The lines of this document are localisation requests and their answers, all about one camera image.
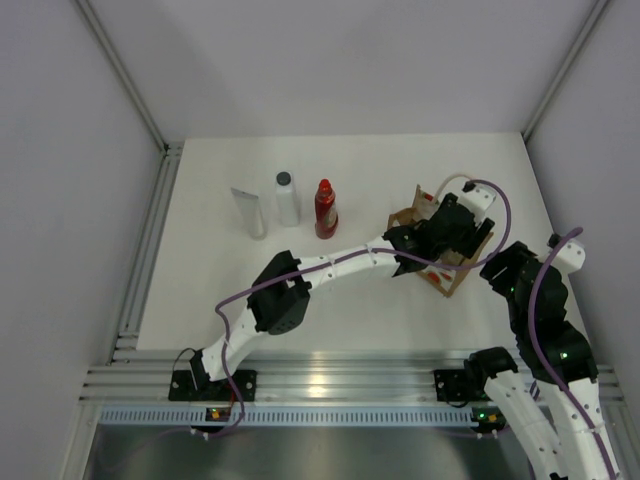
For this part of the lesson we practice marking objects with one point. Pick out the white bottle dark cap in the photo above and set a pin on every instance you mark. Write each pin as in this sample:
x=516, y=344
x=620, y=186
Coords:
x=286, y=199

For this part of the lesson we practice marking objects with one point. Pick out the aluminium front rail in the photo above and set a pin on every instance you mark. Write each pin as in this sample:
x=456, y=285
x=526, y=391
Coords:
x=286, y=378

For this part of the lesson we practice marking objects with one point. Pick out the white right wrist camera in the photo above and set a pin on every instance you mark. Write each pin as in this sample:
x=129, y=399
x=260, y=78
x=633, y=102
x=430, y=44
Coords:
x=570, y=256

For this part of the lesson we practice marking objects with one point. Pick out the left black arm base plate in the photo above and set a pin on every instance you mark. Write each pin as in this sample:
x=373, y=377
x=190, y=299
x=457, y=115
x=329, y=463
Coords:
x=183, y=389

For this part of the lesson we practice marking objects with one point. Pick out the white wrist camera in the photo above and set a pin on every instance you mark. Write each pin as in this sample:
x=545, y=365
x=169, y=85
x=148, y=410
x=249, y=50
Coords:
x=570, y=256
x=477, y=198

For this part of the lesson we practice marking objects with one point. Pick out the left aluminium frame post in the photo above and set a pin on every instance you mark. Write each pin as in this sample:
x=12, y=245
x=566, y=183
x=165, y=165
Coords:
x=91, y=19

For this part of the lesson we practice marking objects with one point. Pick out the right aluminium frame post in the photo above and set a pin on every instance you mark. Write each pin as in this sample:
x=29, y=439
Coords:
x=595, y=15

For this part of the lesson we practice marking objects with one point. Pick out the slotted grey cable duct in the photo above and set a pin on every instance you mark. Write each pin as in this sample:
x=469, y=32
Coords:
x=281, y=416

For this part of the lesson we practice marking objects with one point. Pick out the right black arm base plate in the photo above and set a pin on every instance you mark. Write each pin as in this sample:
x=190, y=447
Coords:
x=454, y=388

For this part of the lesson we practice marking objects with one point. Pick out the canvas watermelon print bag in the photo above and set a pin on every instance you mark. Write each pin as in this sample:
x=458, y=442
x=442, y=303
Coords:
x=444, y=280

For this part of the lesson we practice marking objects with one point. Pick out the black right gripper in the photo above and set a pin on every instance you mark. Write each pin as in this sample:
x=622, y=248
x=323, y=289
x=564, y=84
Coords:
x=511, y=258

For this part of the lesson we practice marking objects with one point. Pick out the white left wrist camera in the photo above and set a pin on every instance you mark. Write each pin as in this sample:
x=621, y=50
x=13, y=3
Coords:
x=477, y=198

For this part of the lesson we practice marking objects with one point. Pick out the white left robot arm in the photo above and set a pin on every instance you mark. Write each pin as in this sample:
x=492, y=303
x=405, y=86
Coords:
x=278, y=299

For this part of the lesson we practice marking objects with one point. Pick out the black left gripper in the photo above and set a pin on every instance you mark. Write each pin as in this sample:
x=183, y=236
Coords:
x=473, y=237

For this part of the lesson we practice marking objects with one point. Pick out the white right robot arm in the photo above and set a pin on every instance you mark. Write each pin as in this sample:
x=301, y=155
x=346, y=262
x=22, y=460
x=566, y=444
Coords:
x=559, y=422

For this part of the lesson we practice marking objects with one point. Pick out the silver tube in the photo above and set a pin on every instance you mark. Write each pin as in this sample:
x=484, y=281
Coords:
x=251, y=213

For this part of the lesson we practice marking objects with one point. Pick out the red capped bottle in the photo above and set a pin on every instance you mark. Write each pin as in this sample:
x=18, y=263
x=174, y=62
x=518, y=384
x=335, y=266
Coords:
x=325, y=210

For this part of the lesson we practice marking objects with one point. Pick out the aluminium frame post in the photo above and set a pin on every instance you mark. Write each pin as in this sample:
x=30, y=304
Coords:
x=595, y=15
x=91, y=19

